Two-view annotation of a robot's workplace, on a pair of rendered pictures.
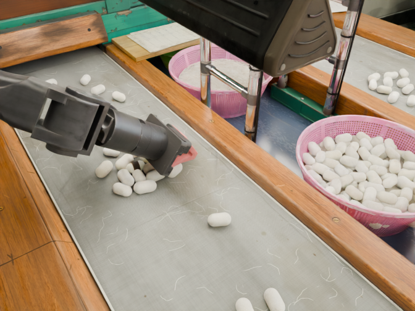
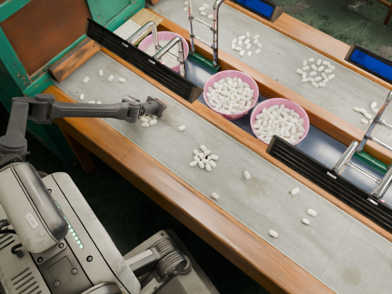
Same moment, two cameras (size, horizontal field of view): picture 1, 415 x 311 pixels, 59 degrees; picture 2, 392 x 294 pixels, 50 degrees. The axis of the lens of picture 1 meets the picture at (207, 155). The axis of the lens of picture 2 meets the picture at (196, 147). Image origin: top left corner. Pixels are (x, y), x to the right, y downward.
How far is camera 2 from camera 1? 1.40 m
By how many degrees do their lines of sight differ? 20
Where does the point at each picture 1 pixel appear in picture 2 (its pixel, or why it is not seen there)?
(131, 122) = (147, 105)
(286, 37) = (192, 97)
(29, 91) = (123, 109)
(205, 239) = (179, 135)
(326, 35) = (200, 91)
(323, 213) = (214, 118)
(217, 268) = (185, 143)
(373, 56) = (235, 22)
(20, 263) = (128, 156)
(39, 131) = (127, 119)
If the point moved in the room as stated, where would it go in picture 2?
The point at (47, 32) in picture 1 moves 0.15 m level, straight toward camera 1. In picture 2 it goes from (77, 55) to (93, 73)
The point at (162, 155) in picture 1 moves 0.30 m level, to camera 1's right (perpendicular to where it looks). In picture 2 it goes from (157, 111) to (220, 96)
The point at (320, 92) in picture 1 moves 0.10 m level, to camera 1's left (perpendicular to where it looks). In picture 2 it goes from (210, 56) to (191, 60)
